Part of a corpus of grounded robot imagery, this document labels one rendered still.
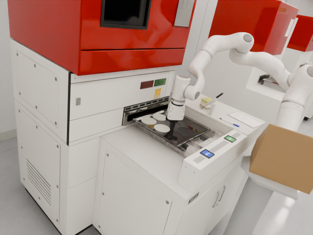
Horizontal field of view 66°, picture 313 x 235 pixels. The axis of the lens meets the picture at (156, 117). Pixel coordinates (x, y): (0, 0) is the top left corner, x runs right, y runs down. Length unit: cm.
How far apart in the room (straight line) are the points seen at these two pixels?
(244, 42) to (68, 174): 123
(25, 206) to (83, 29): 153
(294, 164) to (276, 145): 13
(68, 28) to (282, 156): 122
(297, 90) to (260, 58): 27
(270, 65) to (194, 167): 78
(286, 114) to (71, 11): 119
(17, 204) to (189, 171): 150
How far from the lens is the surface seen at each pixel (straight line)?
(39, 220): 212
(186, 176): 118
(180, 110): 144
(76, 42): 114
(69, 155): 141
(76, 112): 129
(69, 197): 161
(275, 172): 150
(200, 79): 136
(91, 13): 113
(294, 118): 149
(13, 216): 218
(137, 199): 140
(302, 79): 155
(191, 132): 153
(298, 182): 154
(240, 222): 176
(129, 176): 137
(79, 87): 124
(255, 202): 165
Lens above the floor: 159
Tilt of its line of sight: 25 degrees down
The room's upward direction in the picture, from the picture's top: 12 degrees clockwise
